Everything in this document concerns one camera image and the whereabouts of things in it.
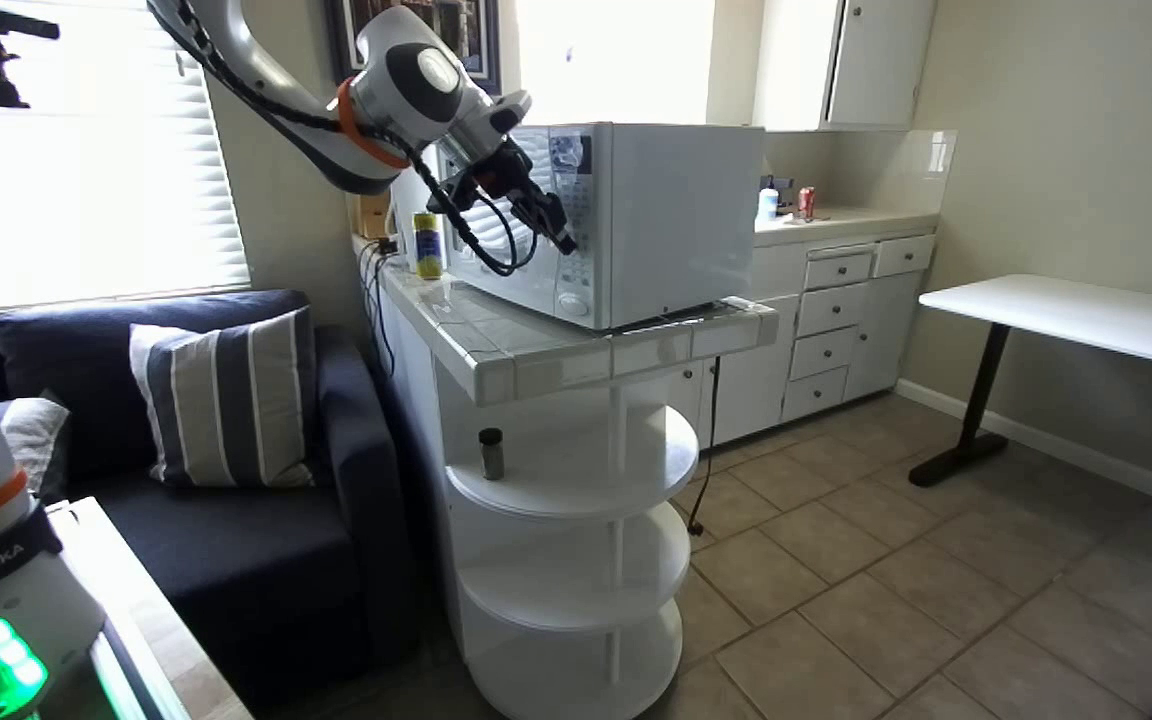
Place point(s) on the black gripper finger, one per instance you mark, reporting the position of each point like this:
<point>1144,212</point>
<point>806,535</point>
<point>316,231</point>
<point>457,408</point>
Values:
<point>522,216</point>
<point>552,226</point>

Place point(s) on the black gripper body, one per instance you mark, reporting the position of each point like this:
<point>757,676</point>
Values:
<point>500,169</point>

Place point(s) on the white microwave oven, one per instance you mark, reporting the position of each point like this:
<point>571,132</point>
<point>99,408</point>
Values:
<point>642,220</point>

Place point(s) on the yellow blue bottle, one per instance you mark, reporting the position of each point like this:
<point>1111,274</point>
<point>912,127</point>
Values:
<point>429,245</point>

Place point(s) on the white spray bottle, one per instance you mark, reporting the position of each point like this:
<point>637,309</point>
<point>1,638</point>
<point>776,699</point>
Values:
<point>770,202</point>

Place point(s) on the small dark cylinder can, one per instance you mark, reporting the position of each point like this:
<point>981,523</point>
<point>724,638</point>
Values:
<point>491,455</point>

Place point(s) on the red pink can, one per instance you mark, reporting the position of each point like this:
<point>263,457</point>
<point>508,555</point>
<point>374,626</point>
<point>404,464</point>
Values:
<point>806,202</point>

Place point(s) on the white drawer base cabinet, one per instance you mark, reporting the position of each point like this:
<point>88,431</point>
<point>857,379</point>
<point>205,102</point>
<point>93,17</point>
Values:
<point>822,321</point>

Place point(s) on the white tiled round shelf unit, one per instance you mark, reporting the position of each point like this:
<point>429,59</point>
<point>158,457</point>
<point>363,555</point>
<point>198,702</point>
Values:
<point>561,535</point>

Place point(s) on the striped grey white pillow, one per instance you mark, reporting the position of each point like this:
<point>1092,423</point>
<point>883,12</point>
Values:
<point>226,399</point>

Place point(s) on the navy blue sofa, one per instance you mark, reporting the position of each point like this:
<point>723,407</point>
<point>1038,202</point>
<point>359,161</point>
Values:
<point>268,535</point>

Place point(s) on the white window blinds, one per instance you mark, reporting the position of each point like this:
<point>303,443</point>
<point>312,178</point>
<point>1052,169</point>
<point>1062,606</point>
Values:
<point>82,147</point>

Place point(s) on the white desk with black leg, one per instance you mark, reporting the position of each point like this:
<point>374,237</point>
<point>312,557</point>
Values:
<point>1068,326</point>

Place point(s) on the plain white cushion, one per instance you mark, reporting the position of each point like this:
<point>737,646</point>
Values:
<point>34,436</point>

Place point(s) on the dark framed wall picture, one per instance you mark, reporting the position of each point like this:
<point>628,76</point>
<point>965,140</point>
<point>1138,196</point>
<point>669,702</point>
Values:
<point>470,33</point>

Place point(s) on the white wall cabinet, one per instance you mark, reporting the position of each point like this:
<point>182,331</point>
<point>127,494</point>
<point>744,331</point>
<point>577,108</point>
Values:
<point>840,63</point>

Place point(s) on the white wall outlet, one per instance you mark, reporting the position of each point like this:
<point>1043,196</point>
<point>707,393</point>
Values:
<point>942,150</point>

